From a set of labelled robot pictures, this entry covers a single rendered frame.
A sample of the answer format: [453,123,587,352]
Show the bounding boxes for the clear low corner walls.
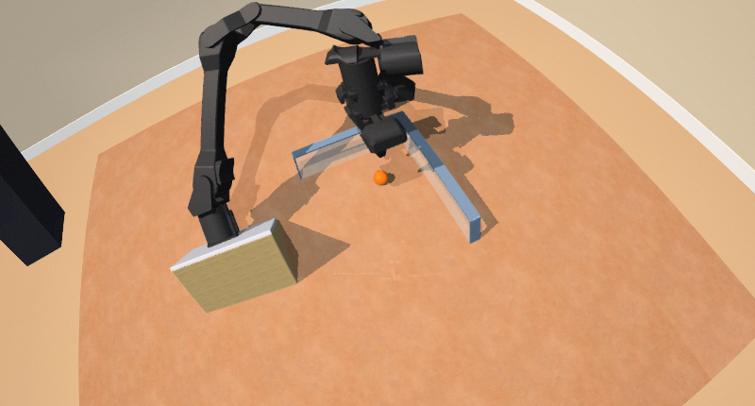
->
[292,110,481,244]

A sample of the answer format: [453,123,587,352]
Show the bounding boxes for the clear l-shaped low wall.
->
[296,132,470,242]

